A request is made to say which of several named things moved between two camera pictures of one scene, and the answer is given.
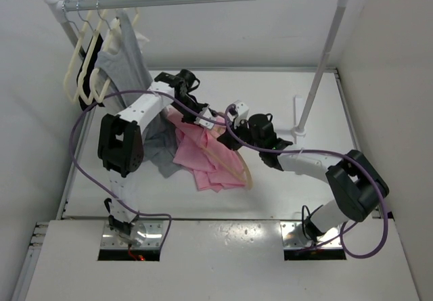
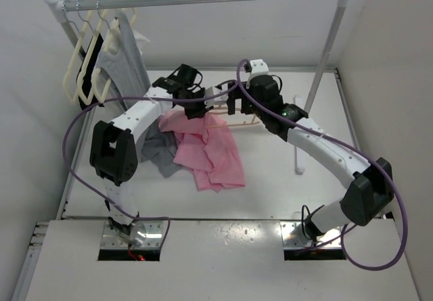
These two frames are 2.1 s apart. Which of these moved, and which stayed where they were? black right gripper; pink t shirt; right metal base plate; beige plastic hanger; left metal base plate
Moved: beige plastic hanger; black right gripper
Stayed: left metal base plate; right metal base plate; pink t shirt
